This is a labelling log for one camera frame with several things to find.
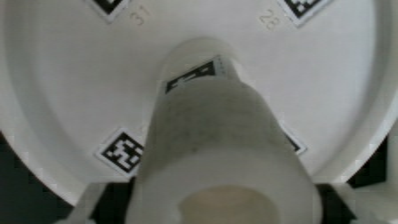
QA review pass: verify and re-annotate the white round table top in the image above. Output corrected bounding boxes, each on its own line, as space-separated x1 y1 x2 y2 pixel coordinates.
0 0 398 202

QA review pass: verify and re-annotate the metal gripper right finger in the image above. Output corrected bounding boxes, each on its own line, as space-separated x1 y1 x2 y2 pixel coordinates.
316 183 398 224

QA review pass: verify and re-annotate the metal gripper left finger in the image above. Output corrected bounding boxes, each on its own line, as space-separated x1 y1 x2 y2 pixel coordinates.
59 182 133 224

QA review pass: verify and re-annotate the white cylindrical table leg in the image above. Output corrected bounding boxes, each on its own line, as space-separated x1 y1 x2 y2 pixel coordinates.
124 38 323 224

